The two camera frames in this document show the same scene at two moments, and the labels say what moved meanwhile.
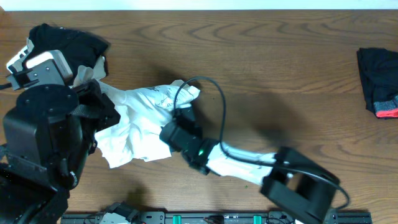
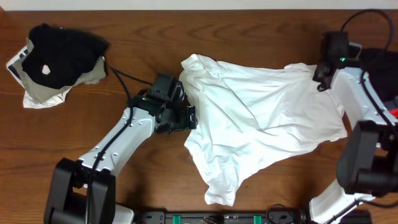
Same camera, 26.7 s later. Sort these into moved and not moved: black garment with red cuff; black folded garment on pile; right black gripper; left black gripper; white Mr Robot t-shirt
Moved: right black gripper; white Mr Robot t-shirt; left black gripper
Not moved: black garment with red cuff; black folded garment on pile
